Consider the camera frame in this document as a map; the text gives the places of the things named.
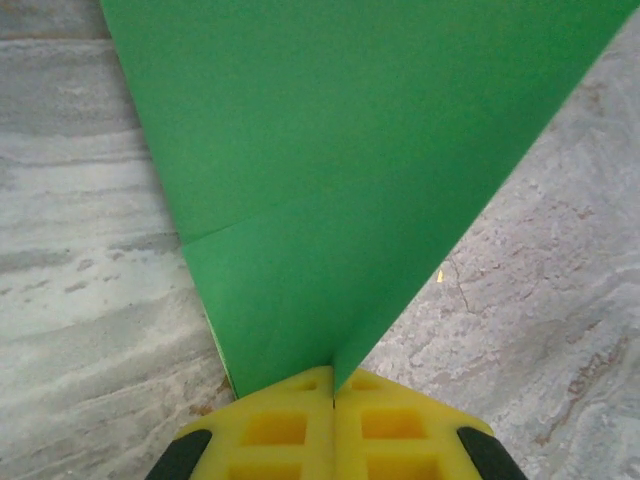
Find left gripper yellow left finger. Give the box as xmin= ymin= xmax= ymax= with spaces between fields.
xmin=144 ymin=365 xmax=335 ymax=480

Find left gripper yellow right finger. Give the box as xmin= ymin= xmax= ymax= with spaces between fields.
xmin=333 ymin=368 xmax=522 ymax=480

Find green paper sheet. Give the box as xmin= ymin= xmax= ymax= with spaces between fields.
xmin=97 ymin=0 xmax=640 ymax=401

